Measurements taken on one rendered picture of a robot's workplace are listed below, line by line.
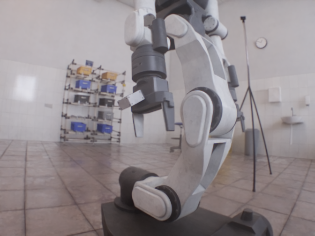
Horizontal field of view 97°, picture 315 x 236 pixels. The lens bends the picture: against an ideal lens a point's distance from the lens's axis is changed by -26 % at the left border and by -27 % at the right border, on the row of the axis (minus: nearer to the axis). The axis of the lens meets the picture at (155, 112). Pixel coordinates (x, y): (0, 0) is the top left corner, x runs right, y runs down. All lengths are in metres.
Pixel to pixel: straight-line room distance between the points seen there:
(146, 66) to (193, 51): 0.22
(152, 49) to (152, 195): 0.47
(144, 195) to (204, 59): 0.51
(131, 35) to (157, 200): 0.51
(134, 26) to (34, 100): 4.28
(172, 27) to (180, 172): 0.50
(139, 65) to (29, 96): 4.31
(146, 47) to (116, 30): 5.36
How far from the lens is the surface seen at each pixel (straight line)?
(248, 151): 4.22
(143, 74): 0.44
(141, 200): 0.70
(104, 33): 5.59
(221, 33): 0.94
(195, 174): 0.56
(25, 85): 4.69
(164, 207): 0.62
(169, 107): 0.39
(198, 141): 0.49
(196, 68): 0.58
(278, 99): 4.35
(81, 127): 4.22
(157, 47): 0.45
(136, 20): 0.49
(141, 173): 0.79
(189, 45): 0.60
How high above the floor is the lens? 0.56
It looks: 4 degrees up
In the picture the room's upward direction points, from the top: 3 degrees clockwise
